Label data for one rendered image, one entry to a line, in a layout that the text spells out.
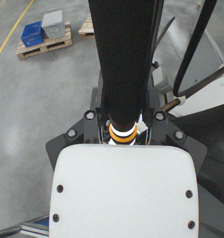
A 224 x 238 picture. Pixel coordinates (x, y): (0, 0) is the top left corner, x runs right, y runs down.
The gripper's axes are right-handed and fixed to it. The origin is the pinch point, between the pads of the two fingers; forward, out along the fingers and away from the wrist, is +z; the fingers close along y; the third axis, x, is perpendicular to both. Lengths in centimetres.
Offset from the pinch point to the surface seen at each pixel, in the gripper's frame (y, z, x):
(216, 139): 14.6, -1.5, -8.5
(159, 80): 15.3, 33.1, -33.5
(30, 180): -111, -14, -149
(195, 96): 27.7, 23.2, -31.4
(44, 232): -38, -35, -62
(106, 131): -5.5, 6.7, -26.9
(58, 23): -123, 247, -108
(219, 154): 13.8, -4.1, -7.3
